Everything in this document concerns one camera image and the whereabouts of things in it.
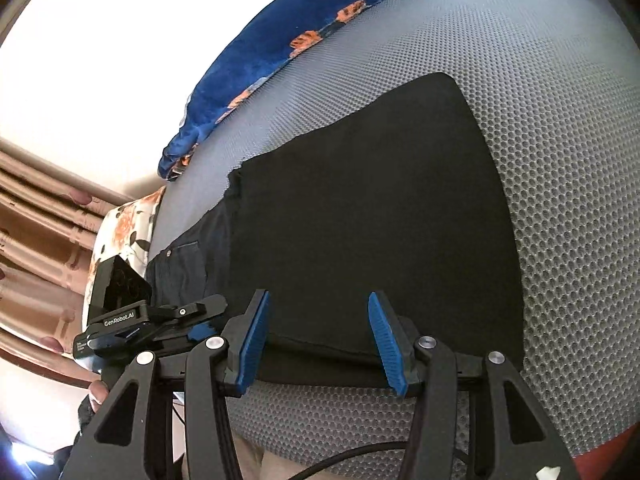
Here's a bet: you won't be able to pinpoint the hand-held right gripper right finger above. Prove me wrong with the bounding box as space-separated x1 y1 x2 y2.
367 291 581 480

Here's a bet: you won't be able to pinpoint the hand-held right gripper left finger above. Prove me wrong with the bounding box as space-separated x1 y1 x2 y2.
60 288 271 480

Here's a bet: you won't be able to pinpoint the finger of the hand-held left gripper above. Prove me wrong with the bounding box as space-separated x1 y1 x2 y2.
147 294 229 324
149 322 222 359

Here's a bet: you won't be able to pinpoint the black pants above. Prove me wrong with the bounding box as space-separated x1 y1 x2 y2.
145 72 526 388

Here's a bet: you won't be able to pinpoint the person's left hand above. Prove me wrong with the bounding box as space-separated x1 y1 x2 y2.
87 379 111 408

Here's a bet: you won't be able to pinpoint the white orange floral pillow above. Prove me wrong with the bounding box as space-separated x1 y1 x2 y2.
89 185 168 311

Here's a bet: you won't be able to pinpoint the brown patterned curtain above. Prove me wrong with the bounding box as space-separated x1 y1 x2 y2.
0 135 136 391

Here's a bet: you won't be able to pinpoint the person's right leg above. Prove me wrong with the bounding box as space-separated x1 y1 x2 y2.
235 435 301 480

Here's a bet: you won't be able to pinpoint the blue floral blanket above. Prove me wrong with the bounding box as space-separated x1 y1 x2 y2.
157 0 451 182

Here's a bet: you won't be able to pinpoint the grey mesh mat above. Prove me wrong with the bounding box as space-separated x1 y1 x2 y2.
150 0 640 471

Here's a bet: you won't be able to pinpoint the thin black cable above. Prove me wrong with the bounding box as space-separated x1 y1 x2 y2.
290 441 471 480

